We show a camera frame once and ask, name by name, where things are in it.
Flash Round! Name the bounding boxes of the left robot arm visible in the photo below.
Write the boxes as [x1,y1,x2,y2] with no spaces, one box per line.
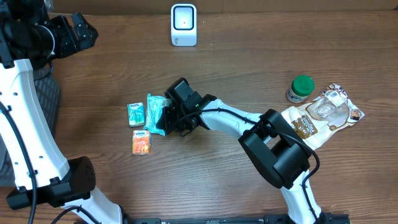
[1,1,131,223]

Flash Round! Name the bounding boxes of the green lid jar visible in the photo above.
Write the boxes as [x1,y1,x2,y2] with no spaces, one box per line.
[285,75,315,103]

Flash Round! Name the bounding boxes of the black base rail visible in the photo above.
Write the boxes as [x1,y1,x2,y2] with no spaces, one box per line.
[129,213,351,224]

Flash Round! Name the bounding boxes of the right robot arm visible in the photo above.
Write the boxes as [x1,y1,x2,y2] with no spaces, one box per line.
[157,77,323,223]

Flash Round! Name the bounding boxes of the teal wipes pack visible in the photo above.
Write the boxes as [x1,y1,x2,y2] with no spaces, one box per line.
[144,93,170,136]

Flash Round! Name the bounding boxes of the grey plastic mesh basket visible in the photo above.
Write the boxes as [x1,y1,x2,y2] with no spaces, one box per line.
[1,67,61,187]

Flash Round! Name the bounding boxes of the beige paper pouch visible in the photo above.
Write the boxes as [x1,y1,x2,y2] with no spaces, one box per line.
[281,83,364,150]

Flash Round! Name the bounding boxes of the orange tissue pack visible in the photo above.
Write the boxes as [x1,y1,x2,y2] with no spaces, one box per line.
[132,130,151,155]

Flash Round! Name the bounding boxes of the white barcode scanner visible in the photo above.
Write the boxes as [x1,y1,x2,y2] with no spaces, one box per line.
[170,3,197,47]

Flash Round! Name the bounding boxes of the blue white package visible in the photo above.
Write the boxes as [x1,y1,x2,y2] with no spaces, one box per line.
[127,102,145,128]

